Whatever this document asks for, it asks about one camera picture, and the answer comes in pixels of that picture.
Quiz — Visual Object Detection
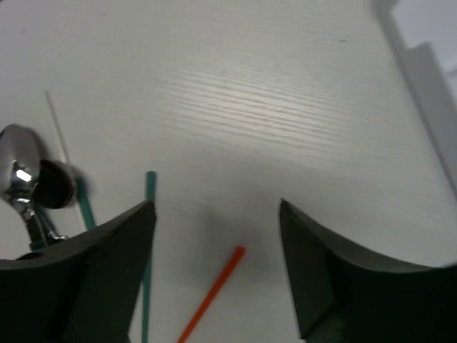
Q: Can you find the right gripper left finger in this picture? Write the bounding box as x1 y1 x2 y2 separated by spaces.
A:
1 201 156 342

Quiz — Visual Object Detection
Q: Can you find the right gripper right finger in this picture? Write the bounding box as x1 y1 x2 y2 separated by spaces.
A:
278 200 456 342

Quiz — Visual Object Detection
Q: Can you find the teal chopstick long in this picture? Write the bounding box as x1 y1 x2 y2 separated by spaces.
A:
76 177 96 230

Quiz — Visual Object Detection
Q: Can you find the orange chopstick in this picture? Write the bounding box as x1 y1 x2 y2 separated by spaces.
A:
176 246 246 343

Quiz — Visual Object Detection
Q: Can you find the teal chopstick short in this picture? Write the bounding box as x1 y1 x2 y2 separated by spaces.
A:
140 170 158 343

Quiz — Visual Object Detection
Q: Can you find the white cutlery tray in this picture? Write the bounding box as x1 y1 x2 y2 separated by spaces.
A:
372 1 456 190

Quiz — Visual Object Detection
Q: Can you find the pink handled spoon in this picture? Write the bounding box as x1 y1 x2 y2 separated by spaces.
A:
28 159 78 251

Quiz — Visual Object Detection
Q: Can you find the teal handled spoon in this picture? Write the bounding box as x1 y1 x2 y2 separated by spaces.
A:
1 124 44 247

